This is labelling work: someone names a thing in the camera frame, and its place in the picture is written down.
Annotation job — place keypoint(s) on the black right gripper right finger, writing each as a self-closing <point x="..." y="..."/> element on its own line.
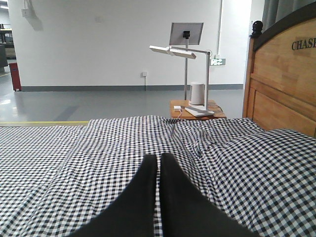
<point x="185" y="212"/>

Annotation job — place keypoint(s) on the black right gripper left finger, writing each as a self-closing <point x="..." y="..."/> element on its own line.
<point x="132" y="212"/>

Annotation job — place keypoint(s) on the white desk lamp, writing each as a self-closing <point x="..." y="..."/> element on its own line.
<point x="195" y="76"/>

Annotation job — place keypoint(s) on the black white checkered bedsheet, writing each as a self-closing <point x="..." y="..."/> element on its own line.
<point x="55" y="179"/>

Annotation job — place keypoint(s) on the small white charger box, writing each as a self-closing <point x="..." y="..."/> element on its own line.
<point x="177" y="108"/>

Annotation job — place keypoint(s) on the wooden nightstand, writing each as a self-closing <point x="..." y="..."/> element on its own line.
<point x="183" y="114"/>

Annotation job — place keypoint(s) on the white cylindrical speaker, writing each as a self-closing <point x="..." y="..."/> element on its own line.
<point x="197" y="94"/>

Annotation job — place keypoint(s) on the green exit sign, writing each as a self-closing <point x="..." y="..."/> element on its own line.
<point x="218" y="62"/>

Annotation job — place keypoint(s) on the wooden headboard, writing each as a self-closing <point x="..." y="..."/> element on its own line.
<point x="280" y="85"/>

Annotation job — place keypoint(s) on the red bin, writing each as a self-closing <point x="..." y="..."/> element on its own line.
<point x="15" y="77"/>

